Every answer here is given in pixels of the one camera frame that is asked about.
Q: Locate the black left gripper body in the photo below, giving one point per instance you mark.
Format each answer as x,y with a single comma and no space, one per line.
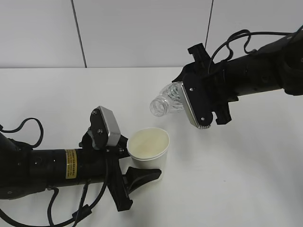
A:
103,166

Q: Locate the clear green-label water bottle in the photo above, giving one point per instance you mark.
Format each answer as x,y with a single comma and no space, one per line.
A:
168,101

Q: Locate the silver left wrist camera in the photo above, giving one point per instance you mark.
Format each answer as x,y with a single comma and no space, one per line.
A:
104,129

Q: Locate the white paper cup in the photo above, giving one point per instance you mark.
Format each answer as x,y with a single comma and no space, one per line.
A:
148,149

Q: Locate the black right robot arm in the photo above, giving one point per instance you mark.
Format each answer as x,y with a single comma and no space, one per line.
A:
278,65

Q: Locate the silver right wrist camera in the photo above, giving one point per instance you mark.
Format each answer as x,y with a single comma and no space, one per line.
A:
194,101

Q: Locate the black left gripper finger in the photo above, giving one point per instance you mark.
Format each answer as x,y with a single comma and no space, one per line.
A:
122,147
135,178

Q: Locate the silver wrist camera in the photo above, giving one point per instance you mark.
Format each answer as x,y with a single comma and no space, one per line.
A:
104,129
194,101

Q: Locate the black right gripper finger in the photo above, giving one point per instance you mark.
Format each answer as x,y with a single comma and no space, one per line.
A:
189,68

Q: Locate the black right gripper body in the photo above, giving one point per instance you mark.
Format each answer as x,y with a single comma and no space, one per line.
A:
214,85

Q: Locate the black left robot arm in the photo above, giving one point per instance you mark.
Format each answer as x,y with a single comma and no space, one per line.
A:
25,171

